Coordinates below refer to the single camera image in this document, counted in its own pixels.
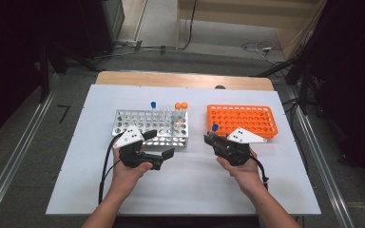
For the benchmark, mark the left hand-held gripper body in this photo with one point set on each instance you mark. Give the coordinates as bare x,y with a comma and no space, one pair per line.
130,139

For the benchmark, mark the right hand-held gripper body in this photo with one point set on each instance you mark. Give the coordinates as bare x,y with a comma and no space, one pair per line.
244,136

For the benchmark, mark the blue capped test tube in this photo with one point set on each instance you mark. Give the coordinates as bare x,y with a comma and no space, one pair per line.
215,127
153,104

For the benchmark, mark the silver metal test tube rack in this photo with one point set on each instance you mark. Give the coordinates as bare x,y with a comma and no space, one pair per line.
145,117

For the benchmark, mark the orange plastic test tube rack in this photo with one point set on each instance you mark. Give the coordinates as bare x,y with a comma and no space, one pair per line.
274,129

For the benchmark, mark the person's right hand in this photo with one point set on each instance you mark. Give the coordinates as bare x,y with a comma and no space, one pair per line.
247,177

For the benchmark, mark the person's left hand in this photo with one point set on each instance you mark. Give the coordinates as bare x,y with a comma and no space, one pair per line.
123,180

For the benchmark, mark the black tripod stand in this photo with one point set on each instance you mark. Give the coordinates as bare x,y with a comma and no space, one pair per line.
304,88

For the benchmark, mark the black stand pole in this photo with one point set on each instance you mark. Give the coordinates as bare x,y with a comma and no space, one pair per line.
44,79

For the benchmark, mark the dark cabinet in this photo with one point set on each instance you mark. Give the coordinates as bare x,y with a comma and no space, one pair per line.
114,19

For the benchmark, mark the black curtain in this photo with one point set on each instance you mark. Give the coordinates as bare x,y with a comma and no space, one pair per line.
355,79
6,63

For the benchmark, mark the aluminium floor rail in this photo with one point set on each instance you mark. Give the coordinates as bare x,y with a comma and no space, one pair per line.
319,158
21,148

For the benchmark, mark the beige wooden frame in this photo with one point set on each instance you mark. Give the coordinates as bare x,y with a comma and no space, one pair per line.
250,15

